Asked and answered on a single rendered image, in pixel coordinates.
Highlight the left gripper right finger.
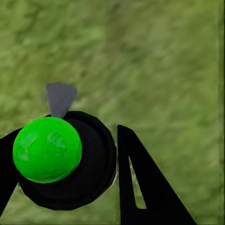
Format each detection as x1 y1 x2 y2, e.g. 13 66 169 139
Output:
117 125 197 225

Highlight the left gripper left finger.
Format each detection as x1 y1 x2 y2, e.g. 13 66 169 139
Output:
0 128 21 217

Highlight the pesticide atomizer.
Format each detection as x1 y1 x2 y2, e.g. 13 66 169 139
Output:
13 82 119 211

